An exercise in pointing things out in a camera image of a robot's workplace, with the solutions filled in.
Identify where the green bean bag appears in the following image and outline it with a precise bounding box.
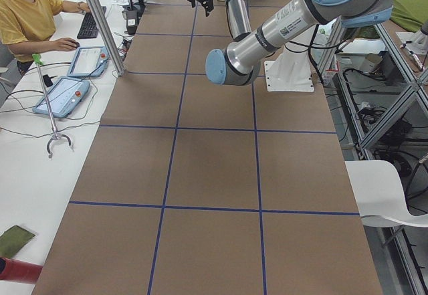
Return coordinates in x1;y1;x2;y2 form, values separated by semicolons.
1;225;35;258

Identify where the person in yellow shirt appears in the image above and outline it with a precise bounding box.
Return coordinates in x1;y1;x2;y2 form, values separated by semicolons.
1;0;90;75

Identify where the grabber tool with green handle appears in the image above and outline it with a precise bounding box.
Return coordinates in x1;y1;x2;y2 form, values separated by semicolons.
32;54;73;159

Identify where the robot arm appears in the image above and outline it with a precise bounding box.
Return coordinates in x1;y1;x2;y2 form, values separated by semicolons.
187;0;393;86

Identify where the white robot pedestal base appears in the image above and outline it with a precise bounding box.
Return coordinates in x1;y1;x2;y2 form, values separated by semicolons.
263;0;329;94

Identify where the white chair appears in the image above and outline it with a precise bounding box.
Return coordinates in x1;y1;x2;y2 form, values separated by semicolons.
345;160;427;228

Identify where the red bottle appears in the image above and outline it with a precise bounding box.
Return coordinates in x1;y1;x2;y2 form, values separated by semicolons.
1;257;43;284

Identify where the far blue teach pendant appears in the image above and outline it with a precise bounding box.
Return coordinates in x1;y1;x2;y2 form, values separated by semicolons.
67;46;110;78

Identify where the black keyboard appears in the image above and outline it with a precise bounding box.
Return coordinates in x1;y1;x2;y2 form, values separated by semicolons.
77;13;98;39

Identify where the aluminium frame post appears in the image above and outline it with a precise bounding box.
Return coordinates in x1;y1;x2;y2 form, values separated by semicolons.
86;0;124;76

